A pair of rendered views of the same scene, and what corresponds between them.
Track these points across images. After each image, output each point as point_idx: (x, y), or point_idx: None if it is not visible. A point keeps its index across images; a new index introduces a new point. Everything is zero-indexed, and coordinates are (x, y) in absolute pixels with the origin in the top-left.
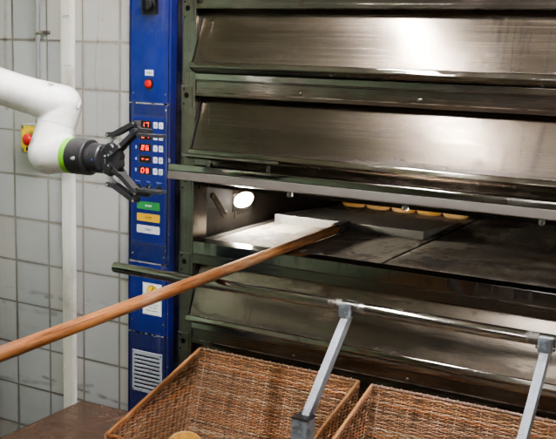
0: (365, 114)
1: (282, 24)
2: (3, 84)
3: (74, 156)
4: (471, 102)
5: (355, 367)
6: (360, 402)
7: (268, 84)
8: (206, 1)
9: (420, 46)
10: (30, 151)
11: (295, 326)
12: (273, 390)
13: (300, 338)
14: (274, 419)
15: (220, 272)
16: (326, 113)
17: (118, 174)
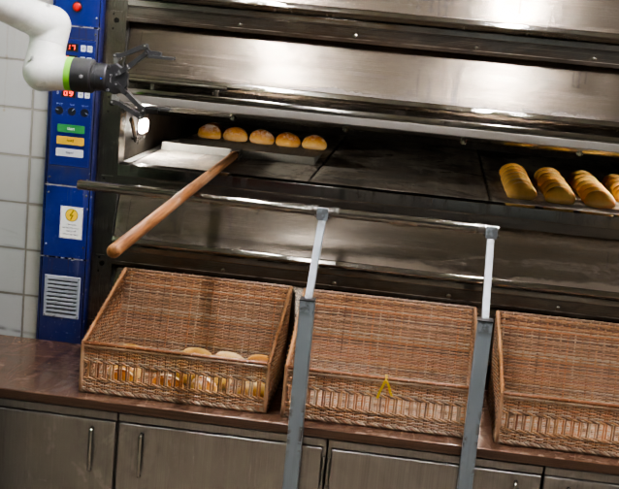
0: (302, 46)
1: None
2: (15, 3)
3: (82, 74)
4: (401, 40)
5: (285, 276)
6: None
7: (208, 15)
8: None
9: None
10: (30, 69)
11: (228, 241)
12: (207, 302)
13: (236, 251)
14: (210, 328)
15: (199, 184)
16: (263, 44)
17: (125, 92)
